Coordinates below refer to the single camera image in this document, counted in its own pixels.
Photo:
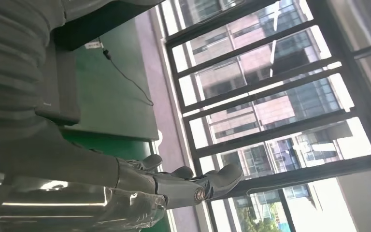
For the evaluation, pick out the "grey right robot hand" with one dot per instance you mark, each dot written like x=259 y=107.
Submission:
x=60 y=166

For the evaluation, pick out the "black inbound scanner machine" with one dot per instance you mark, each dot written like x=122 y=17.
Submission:
x=60 y=89

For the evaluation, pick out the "building outside window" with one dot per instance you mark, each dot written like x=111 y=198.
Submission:
x=284 y=105

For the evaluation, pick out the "black window frame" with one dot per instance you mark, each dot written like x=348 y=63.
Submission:
x=300 y=176

